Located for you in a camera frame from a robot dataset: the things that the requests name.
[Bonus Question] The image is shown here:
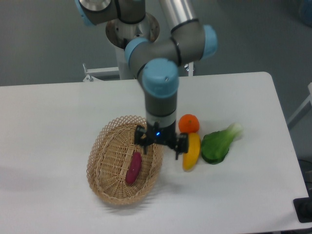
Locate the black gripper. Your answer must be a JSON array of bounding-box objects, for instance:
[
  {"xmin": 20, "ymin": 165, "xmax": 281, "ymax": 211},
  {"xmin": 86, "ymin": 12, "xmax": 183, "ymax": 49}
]
[{"xmin": 134, "ymin": 118, "xmax": 189, "ymax": 160}]

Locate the purple sweet potato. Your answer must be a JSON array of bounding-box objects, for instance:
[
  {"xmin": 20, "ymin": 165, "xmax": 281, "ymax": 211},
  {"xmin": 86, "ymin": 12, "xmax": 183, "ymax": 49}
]
[{"xmin": 125, "ymin": 152, "xmax": 142, "ymax": 184}]

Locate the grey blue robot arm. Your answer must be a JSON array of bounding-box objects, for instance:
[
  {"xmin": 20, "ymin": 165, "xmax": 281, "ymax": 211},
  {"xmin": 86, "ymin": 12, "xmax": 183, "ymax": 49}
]
[{"xmin": 76, "ymin": 0, "xmax": 218, "ymax": 154}]

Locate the woven wicker basket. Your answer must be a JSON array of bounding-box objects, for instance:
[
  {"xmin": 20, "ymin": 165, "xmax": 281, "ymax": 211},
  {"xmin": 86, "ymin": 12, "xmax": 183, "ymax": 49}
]
[{"xmin": 86, "ymin": 116, "xmax": 163, "ymax": 205}]

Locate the orange tangerine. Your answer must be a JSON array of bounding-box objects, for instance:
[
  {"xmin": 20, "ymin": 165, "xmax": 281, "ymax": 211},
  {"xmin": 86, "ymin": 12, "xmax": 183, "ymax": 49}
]
[{"xmin": 178, "ymin": 114, "xmax": 200, "ymax": 133}]

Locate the yellow mango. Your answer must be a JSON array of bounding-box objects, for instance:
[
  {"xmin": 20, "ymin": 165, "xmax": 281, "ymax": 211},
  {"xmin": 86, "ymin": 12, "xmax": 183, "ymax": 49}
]
[{"xmin": 182, "ymin": 133, "xmax": 201, "ymax": 171}]

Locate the green bok choy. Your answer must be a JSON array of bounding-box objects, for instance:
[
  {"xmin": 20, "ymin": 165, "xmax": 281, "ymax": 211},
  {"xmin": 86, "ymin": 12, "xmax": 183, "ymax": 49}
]
[{"xmin": 201, "ymin": 123, "xmax": 243, "ymax": 164}]

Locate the black device at table edge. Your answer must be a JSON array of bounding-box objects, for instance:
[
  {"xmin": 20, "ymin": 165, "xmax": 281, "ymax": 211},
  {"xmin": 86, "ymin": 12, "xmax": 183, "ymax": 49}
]
[{"xmin": 293, "ymin": 197, "xmax": 312, "ymax": 223}]

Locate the white metal base frame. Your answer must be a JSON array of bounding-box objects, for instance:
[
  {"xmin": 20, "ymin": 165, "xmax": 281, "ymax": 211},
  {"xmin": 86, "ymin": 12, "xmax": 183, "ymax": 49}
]
[{"xmin": 82, "ymin": 62, "xmax": 196, "ymax": 82}]

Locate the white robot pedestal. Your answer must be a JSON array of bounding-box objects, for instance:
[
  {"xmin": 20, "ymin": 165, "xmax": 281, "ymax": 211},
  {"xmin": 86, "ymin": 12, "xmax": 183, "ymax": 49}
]
[{"xmin": 106, "ymin": 13, "xmax": 160, "ymax": 79}]

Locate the white frame at right edge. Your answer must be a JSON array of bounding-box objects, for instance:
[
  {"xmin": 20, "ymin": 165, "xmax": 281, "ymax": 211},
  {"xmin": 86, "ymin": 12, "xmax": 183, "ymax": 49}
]
[{"xmin": 287, "ymin": 83, "xmax": 312, "ymax": 129}]

